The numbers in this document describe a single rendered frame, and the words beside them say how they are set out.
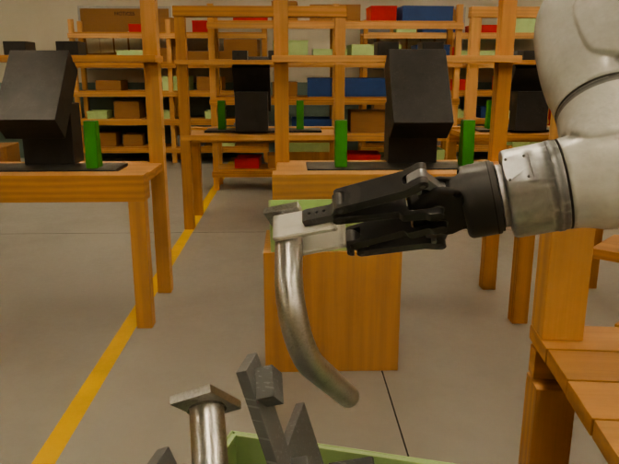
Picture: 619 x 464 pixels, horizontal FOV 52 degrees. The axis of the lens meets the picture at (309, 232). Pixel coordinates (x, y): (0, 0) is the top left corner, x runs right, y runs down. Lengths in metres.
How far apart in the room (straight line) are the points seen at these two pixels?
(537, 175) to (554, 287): 0.86
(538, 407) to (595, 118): 1.02
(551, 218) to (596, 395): 0.71
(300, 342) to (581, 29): 0.42
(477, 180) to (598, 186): 0.11
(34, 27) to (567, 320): 10.79
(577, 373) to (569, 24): 0.81
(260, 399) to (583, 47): 0.48
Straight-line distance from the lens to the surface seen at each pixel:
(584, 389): 1.32
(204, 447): 0.55
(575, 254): 1.46
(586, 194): 0.63
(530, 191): 0.62
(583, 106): 0.67
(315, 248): 0.69
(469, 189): 0.63
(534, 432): 1.61
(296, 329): 0.65
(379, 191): 0.62
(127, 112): 10.61
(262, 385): 0.68
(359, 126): 7.95
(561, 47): 0.72
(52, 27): 11.57
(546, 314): 1.48
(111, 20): 11.27
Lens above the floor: 1.46
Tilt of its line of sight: 14 degrees down
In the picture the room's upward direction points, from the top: straight up
